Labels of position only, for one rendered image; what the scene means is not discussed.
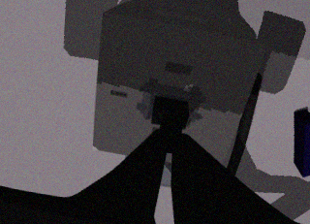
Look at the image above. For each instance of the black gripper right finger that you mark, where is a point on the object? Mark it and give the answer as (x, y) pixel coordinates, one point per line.
(204, 192)

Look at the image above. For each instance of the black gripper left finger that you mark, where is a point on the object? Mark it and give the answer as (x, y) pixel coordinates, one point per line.
(126, 195)

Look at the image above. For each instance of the thin black cable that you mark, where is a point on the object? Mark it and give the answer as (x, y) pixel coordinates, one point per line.
(166, 180)

